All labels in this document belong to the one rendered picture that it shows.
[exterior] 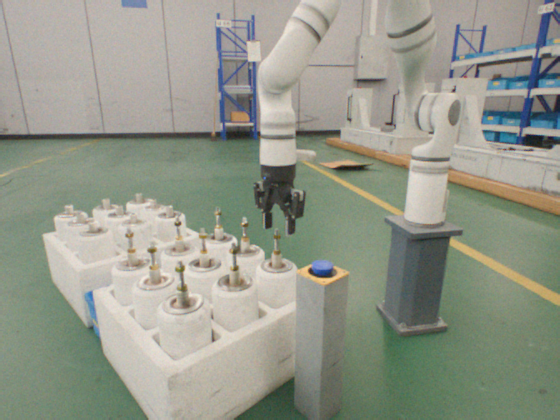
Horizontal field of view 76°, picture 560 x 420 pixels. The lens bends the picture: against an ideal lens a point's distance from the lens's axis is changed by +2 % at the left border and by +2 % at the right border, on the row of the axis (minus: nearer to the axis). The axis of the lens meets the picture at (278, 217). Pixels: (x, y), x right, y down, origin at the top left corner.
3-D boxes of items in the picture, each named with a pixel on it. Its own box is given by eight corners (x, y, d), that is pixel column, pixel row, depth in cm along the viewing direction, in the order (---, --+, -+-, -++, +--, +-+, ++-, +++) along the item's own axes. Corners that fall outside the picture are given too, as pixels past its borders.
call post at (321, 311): (316, 389, 80) (320, 261, 70) (341, 408, 75) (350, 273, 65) (293, 407, 75) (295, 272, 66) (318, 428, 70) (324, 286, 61)
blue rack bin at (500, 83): (510, 91, 605) (512, 77, 599) (530, 90, 570) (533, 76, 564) (485, 90, 595) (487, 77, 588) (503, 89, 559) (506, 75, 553)
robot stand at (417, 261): (417, 302, 114) (429, 212, 105) (447, 330, 101) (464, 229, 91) (375, 307, 111) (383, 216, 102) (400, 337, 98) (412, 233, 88)
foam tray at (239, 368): (229, 298, 117) (227, 247, 111) (320, 358, 89) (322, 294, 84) (102, 353, 91) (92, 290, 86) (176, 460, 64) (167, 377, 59)
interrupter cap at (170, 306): (168, 294, 70) (168, 292, 70) (207, 294, 71) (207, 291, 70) (157, 317, 63) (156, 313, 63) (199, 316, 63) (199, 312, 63)
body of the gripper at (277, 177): (251, 159, 74) (252, 202, 77) (279, 163, 68) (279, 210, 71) (277, 155, 79) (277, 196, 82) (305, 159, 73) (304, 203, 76)
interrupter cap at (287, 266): (286, 258, 87) (286, 255, 87) (297, 271, 80) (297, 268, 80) (256, 262, 84) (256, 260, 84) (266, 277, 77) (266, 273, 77)
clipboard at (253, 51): (261, 62, 597) (261, 36, 585) (262, 62, 593) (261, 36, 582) (247, 62, 592) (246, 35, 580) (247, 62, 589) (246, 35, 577)
